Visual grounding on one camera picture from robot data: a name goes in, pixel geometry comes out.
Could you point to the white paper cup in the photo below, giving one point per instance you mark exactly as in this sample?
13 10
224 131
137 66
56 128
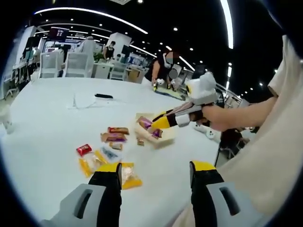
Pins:
6 118

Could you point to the person's right hand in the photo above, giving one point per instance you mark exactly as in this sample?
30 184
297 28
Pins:
217 118

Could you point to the brown purple food bar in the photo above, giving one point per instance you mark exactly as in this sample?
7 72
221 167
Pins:
113 137

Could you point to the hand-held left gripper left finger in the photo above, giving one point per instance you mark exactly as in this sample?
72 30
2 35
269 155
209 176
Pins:
106 182

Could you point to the long ceiling strip light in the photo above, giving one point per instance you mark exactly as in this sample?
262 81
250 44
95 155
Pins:
229 26

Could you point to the small hanging display screen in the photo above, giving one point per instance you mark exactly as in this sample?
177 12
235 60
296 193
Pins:
59 32

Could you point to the black office chair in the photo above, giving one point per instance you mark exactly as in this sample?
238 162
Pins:
230 139

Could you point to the white power strip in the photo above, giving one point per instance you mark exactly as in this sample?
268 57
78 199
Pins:
80 102

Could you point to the colourful cloth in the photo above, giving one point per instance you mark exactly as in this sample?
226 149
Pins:
170 92

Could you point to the clear dark cookie food packet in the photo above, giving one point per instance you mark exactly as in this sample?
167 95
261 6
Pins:
110 154

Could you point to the small red food packet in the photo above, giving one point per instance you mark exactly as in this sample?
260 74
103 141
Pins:
84 149

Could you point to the yellow bread food packet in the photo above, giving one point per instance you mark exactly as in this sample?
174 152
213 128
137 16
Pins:
91 165
131 176

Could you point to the white game controller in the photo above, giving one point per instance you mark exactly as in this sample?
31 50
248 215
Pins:
198 127
211 135

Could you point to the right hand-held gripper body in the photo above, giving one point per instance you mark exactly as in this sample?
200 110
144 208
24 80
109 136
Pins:
202 91

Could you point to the curved ceiling strip light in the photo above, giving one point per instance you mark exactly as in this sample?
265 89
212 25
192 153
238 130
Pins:
75 8

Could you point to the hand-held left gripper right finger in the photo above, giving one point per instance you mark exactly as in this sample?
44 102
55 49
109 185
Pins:
203 182

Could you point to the beige food container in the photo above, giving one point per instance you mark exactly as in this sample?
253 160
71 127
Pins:
163 142

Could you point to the black oblong remote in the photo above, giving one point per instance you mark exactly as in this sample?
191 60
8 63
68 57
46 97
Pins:
104 96

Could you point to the small orange food packet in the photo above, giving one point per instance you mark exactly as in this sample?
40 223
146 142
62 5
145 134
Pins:
116 146

